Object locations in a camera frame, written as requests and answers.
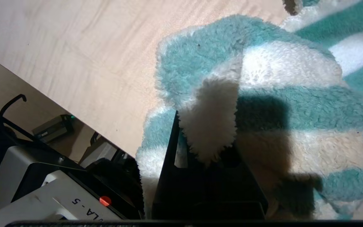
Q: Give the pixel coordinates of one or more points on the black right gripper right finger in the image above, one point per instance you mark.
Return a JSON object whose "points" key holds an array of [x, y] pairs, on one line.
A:
{"points": [[235, 189]]}

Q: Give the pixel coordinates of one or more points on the dark grey box green light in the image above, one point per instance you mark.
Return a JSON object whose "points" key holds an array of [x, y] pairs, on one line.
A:
{"points": [[54, 129]]}

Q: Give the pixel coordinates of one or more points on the teal white striped towel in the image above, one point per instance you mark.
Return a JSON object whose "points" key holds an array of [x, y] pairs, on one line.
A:
{"points": [[279, 78]]}

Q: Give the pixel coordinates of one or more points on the red round button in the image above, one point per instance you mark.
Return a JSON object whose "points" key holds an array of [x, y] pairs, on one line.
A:
{"points": [[105, 200]]}

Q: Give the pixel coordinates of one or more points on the white robot base chassis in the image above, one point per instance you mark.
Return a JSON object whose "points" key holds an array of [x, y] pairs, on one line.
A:
{"points": [[17, 170]]}

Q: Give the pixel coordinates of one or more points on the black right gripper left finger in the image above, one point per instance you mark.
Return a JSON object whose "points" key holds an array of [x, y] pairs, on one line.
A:
{"points": [[184, 189]]}

